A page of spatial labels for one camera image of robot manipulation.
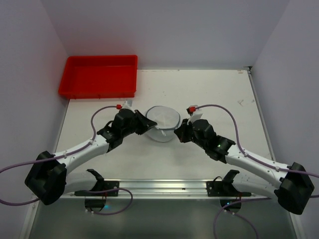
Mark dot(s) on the left black base bracket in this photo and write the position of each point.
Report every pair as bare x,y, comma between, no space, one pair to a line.
97,193

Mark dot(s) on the red plastic tray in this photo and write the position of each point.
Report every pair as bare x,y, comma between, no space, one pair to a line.
99,77

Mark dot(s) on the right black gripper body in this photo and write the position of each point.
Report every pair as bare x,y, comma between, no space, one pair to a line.
186,130

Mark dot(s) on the right black base bracket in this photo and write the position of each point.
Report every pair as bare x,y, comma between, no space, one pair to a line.
223,189

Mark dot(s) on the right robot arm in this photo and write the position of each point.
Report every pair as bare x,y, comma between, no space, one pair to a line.
290,185

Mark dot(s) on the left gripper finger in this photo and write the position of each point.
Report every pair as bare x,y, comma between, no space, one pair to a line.
143,129
144,122

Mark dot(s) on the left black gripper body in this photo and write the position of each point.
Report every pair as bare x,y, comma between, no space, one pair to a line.
139,122

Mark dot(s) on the black base bracket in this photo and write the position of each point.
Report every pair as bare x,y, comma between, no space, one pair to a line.
223,189
97,193

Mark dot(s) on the aluminium table edge profile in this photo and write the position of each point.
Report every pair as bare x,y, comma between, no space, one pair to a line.
248,69

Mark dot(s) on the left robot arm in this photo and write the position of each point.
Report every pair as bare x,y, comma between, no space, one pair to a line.
47,178

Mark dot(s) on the aluminium mounting rail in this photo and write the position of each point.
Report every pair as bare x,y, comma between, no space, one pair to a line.
162,189

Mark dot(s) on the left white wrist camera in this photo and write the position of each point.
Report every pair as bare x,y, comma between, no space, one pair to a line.
127,104

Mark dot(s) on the white mesh laundry bag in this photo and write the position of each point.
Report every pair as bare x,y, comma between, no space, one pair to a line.
167,120

